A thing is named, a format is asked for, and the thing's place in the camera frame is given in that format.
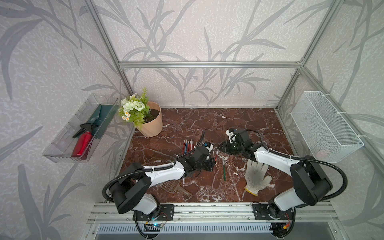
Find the white work glove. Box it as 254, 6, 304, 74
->
245, 160, 272, 196

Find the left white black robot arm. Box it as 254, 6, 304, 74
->
102, 142, 216, 216

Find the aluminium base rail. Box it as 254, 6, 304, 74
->
87, 202, 340, 224

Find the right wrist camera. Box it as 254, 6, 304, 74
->
226, 129, 236, 143

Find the clear plastic wall tray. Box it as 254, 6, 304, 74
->
43, 94, 119, 163

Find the brown plastic scoop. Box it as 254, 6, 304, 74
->
161, 180, 193, 199

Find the small circuit board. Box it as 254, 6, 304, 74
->
144, 222, 166, 232

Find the terracotta flower pot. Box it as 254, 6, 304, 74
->
139, 101, 163, 138

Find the artificial white flower plant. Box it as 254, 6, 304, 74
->
118, 88, 150, 130

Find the red spray bottle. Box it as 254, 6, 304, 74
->
71, 123, 98, 160

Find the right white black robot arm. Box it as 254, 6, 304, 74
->
218, 129, 348, 211

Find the white wire mesh basket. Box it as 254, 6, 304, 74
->
291, 91, 365, 163

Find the green garden trowel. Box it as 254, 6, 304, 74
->
88, 105, 118, 139

